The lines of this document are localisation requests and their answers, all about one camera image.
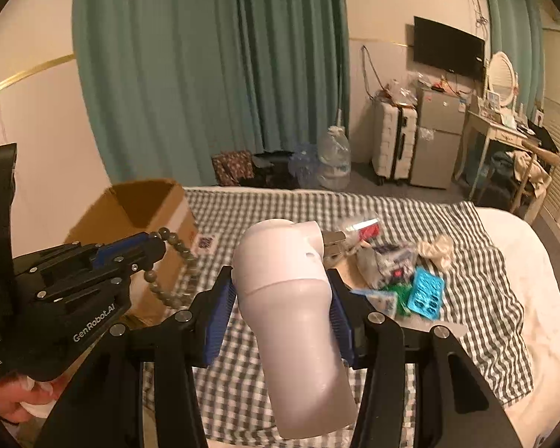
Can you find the white suitcase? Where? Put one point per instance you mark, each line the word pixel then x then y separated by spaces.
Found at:
pixel 392 144

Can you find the clear water jug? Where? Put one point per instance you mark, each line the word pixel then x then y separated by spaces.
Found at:
pixel 333 158

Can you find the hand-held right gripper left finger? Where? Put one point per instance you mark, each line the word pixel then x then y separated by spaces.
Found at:
pixel 219 310

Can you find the white sachet with black label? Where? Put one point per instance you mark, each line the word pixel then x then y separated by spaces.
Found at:
pixel 205 242

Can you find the clear bag with red item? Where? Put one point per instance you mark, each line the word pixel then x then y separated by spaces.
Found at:
pixel 361 231

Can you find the clear plastic bags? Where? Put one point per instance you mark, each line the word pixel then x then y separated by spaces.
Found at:
pixel 399 93

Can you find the white dressing table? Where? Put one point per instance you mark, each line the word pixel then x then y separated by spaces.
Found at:
pixel 494 128

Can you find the green packet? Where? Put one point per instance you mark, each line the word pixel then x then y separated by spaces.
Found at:
pixel 401 296

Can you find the wooden chair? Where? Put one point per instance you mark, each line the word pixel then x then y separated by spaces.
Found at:
pixel 548 156

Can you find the patterned box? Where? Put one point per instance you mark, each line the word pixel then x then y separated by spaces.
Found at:
pixel 231 168

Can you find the blue plastic bag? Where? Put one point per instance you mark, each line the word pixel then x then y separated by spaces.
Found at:
pixel 303 165

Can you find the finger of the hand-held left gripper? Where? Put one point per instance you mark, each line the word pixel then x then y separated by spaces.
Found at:
pixel 135 267
pixel 114 247

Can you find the beige clothes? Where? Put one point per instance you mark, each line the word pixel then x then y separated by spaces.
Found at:
pixel 529 168

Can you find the dark blue cloth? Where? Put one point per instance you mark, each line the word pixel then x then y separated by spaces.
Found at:
pixel 500 164

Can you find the black item on table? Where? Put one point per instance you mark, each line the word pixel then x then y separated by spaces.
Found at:
pixel 543 135

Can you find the wide green curtain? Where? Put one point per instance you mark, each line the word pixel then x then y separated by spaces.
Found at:
pixel 191 79

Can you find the white printed plastic bag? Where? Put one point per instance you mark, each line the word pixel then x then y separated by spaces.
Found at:
pixel 387 261

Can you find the white plastic bottle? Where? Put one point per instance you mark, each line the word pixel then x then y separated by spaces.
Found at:
pixel 289 317

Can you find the black wall television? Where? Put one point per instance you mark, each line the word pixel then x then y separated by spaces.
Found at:
pixel 448 46

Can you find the black bag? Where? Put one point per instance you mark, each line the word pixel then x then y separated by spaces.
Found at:
pixel 270 170

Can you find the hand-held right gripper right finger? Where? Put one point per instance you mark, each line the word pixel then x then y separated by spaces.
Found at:
pixel 343 322

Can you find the white crumpled cloth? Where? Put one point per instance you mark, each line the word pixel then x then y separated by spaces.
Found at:
pixel 434 249

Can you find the silver mini fridge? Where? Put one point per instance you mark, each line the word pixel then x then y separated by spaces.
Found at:
pixel 438 140

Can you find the person's left hand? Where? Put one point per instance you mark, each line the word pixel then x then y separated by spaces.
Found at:
pixel 9 401

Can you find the blue blister pack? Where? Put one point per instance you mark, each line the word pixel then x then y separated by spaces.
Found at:
pixel 427 291

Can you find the white duvet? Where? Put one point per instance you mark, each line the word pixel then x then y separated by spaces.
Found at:
pixel 532 266

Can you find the checkered blanket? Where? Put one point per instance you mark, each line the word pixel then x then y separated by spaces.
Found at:
pixel 270 205

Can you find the narrow green curtain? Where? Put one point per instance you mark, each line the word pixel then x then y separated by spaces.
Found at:
pixel 508 28

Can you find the brown cardboard box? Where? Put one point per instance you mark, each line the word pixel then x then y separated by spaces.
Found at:
pixel 168 214

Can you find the white and blue packet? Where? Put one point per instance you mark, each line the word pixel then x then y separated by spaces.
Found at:
pixel 378 301

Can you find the white oval mirror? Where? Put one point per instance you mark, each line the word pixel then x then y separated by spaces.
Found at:
pixel 501 77

